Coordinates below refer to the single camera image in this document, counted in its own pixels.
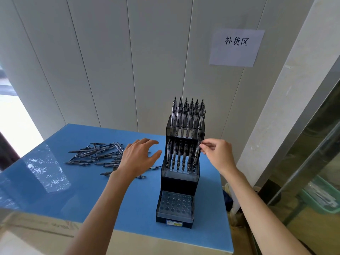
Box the blue table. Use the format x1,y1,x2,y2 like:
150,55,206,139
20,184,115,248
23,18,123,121
0,123,234,255

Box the person's left hand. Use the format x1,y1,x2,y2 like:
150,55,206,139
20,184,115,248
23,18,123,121
110,138,163,187

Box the person's right hand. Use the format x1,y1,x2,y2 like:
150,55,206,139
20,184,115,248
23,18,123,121
199,138,239,179

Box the pile of black pens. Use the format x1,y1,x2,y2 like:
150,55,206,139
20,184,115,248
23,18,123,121
64,142,163,179

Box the steel framed glass partition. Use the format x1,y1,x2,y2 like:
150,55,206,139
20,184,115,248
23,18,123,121
255,77,340,255

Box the green plastic basket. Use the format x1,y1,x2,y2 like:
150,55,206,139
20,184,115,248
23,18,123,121
300,175,340,214

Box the row of black pens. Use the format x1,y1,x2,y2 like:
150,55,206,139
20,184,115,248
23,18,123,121
170,97,206,138
166,139,196,173

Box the white paper sign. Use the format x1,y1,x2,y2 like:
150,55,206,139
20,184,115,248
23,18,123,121
209,28,265,68

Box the dark framed glass door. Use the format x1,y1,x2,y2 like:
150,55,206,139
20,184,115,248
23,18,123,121
0,65,44,172

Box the person's right forearm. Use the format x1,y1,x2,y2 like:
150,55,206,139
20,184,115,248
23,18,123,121
224,167,311,255

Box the black transparent pen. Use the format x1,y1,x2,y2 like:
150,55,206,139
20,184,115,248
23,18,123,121
193,140,202,165

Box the person's left forearm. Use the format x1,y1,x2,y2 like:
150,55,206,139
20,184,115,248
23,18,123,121
65,174,133,255

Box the black tiered pen display stand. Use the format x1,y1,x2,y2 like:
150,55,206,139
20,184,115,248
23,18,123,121
155,115,206,229

